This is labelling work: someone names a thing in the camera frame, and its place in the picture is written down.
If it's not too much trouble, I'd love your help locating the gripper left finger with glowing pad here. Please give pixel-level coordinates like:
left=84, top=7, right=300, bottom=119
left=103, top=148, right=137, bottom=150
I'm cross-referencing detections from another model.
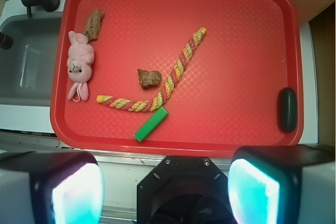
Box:
left=1, top=151, right=104, bottom=223

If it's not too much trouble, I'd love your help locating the black oval object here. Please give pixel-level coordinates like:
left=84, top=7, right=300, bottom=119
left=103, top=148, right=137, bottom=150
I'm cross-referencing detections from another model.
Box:
left=278, top=87, right=298, bottom=133

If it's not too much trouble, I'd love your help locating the green rectangular block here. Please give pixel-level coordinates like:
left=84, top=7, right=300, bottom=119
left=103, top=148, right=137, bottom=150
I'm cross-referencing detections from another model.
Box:
left=134, top=107, right=169, bottom=142

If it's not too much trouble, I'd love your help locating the red plastic tray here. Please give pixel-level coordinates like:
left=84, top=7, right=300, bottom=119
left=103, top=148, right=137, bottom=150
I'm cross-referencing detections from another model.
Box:
left=50, top=0, right=303, bottom=158

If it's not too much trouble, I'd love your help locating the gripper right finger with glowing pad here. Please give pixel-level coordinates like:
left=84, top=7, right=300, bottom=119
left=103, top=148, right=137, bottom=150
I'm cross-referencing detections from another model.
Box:
left=228, top=145, right=335, bottom=223

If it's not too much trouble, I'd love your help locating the pink plush bunny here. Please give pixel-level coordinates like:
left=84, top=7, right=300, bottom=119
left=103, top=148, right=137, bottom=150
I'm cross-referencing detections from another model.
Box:
left=66, top=31, right=95, bottom=102

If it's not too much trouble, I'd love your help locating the brown wood bark piece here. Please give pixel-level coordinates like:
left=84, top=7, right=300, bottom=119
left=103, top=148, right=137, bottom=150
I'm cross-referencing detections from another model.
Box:
left=83, top=9, right=104, bottom=42

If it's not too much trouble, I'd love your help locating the black faucet handle knob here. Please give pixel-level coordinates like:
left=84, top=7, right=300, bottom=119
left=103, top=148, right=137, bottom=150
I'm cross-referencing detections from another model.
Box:
left=0, top=32, right=13, bottom=50

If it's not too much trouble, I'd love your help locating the grey sink basin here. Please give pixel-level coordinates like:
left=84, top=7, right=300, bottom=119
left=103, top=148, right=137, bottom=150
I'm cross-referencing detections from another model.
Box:
left=1, top=12, right=62, bottom=106

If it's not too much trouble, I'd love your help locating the red yellow twisted rope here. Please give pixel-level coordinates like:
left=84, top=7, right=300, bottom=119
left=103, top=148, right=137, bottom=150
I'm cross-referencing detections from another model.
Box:
left=96, top=26, right=208, bottom=113

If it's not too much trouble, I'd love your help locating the brown rock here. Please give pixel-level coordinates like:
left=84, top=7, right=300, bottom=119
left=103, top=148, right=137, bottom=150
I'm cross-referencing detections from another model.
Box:
left=138, top=69, right=162, bottom=89

